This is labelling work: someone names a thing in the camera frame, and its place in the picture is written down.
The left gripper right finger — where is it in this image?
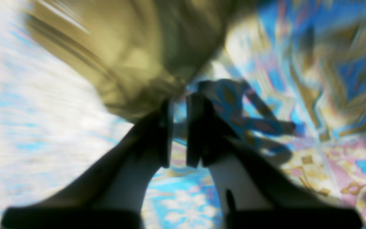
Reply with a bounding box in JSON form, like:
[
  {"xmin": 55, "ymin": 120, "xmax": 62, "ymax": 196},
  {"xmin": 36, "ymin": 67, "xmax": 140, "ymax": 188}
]
[{"xmin": 186, "ymin": 93, "xmax": 363, "ymax": 229}]

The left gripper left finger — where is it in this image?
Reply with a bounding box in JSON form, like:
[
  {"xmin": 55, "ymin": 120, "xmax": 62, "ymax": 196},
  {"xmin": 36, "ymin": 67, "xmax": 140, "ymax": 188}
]
[{"xmin": 0, "ymin": 100, "xmax": 173, "ymax": 229}]

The camouflage T-shirt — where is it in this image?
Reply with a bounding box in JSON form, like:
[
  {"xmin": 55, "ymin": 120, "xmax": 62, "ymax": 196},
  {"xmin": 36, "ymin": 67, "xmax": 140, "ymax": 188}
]
[{"xmin": 26, "ymin": 0, "xmax": 252, "ymax": 123}]

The patterned tile tablecloth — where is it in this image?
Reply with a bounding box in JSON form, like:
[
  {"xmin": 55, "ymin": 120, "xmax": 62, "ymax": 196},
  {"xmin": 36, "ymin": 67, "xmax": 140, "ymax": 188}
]
[{"xmin": 0, "ymin": 0, "xmax": 366, "ymax": 228}]

